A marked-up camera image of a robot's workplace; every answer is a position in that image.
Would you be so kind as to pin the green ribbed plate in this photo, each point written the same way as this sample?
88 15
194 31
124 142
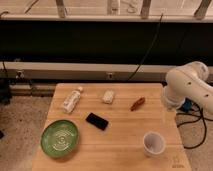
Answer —
59 138

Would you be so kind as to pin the brown oblong snack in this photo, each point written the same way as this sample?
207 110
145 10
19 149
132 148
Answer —
137 103

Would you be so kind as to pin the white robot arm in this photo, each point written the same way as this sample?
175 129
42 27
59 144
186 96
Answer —
188 81

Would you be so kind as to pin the clear plastic bottle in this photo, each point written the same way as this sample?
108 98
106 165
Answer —
71 100

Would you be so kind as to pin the black rectangular eraser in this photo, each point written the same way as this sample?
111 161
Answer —
97 121

